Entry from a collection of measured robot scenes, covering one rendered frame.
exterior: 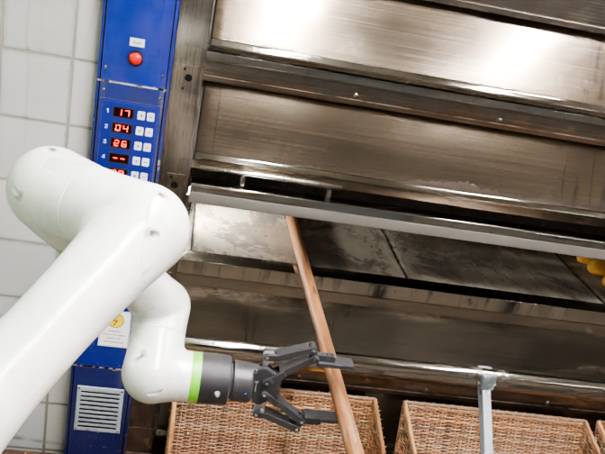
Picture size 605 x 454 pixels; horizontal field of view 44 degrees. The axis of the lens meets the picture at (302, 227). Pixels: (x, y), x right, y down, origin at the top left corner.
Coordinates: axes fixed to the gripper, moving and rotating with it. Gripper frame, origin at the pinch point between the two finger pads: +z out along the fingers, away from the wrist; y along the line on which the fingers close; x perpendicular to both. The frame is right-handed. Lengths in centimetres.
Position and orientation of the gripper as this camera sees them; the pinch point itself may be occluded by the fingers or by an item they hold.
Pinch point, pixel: (337, 390)
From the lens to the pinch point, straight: 146.5
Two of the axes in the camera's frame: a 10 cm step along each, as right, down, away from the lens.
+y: -1.8, 9.2, 3.6
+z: 9.8, 1.3, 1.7
